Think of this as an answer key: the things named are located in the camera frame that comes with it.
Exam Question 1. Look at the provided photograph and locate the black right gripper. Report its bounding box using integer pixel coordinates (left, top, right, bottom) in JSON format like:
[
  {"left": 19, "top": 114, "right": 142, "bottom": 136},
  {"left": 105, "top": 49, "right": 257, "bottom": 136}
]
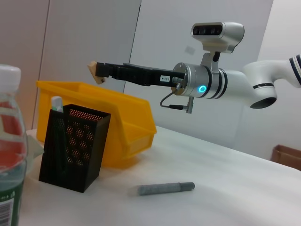
[{"left": 95, "top": 62, "right": 186, "bottom": 88}]

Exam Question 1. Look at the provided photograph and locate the grey pen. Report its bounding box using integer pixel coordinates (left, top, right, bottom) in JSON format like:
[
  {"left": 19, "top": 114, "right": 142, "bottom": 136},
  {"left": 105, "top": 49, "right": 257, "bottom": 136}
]
[{"left": 128, "top": 182, "right": 196, "bottom": 196}]

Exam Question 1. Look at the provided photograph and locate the clear green-label water bottle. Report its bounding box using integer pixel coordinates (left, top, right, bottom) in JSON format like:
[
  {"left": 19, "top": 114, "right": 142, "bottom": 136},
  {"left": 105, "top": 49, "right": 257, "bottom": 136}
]
[{"left": 0, "top": 64, "right": 29, "bottom": 226}]

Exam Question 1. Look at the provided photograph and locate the black mesh pen holder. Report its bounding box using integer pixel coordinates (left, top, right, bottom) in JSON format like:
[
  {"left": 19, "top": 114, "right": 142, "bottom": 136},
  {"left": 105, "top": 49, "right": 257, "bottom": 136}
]
[{"left": 39, "top": 103, "right": 111, "bottom": 194}]

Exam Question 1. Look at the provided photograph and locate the yellow plastic bin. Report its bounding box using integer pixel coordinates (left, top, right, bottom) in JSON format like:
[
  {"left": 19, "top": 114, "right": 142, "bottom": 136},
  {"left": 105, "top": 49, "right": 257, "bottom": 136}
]
[{"left": 35, "top": 81, "right": 158, "bottom": 169}]

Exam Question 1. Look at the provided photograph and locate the silver right wrist angled plug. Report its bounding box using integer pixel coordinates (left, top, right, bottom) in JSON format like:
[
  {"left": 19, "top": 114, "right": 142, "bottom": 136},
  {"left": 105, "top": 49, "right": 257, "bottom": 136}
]
[{"left": 185, "top": 96, "right": 195, "bottom": 115}]

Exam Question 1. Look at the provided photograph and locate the brown cardboard box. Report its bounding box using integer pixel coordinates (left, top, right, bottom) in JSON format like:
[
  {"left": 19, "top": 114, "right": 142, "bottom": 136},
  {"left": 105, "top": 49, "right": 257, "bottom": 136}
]
[{"left": 272, "top": 145, "right": 301, "bottom": 171}]

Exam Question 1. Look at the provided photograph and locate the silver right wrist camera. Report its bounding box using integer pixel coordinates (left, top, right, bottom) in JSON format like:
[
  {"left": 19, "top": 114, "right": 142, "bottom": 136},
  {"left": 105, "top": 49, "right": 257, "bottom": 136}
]
[{"left": 190, "top": 22, "right": 245, "bottom": 71}]

